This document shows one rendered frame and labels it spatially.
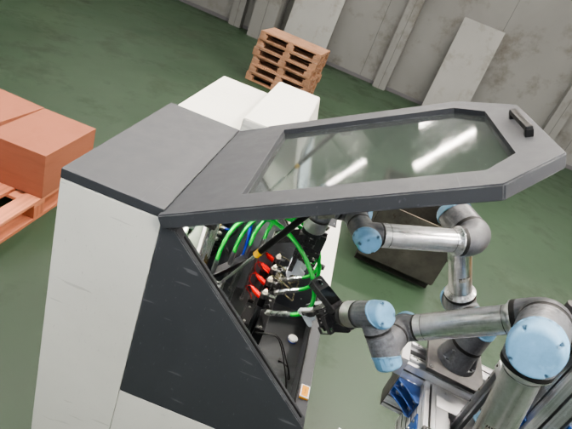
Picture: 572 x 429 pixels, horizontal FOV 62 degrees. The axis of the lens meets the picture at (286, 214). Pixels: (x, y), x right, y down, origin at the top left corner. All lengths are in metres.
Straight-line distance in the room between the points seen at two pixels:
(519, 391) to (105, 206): 1.08
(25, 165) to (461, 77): 9.09
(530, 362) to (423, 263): 3.11
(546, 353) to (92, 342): 1.23
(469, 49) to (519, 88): 1.43
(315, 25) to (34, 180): 8.76
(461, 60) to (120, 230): 10.14
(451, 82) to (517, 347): 9.99
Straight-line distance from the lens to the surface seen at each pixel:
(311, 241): 1.54
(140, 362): 1.58
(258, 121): 1.83
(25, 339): 2.89
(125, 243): 1.33
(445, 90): 10.95
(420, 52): 11.48
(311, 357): 1.79
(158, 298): 1.39
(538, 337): 1.14
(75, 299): 1.53
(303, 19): 11.50
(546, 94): 11.77
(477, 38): 11.17
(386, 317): 1.29
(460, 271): 1.82
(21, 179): 3.64
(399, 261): 4.22
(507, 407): 1.26
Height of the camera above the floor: 2.16
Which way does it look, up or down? 29 degrees down
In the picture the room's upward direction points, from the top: 22 degrees clockwise
